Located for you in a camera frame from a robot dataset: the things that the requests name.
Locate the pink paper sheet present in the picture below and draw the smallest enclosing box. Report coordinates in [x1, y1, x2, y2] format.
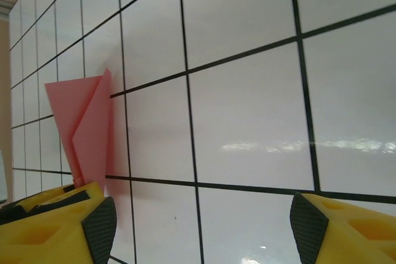
[45, 67, 114, 198]

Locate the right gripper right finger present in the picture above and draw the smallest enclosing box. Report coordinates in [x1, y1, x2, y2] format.
[290, 192, 396, 264]

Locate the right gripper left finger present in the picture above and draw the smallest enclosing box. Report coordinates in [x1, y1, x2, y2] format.
[0, 182, 117, 264]

